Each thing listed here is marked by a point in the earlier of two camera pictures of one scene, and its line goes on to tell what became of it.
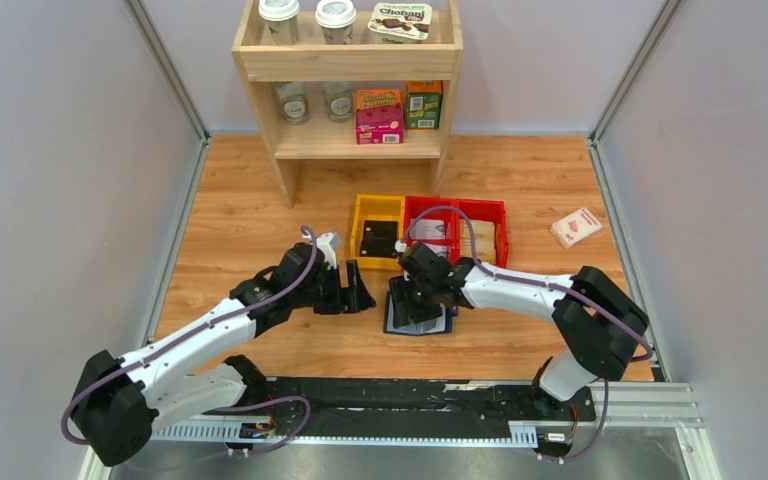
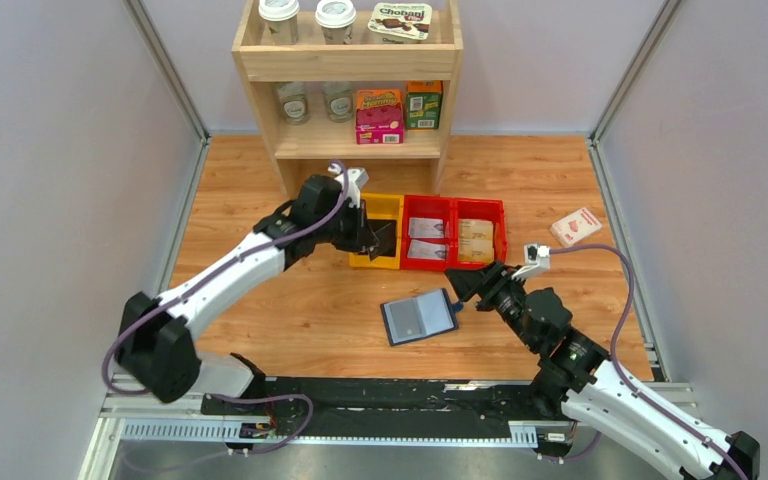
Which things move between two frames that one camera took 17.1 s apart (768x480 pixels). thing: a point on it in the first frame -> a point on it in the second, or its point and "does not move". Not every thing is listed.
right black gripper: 403,307 -> 469,283
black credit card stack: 379,239 does not move
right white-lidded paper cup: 336,17 does not move
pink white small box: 575,227 does not move
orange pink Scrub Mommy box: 379,116 does not move
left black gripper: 358,297 -> 362,237
